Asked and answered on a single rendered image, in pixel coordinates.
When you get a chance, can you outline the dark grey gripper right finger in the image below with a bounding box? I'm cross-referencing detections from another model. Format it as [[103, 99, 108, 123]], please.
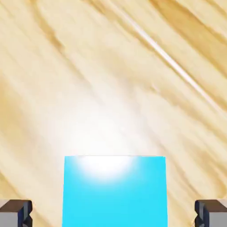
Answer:
[[194, 199, 227, 227]]

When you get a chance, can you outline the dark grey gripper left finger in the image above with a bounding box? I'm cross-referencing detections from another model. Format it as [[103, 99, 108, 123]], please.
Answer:
[[0, 199, 34, 227]]

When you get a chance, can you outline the small cyan cube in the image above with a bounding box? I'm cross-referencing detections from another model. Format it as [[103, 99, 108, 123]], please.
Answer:
[[62, 155, 168, 227]]

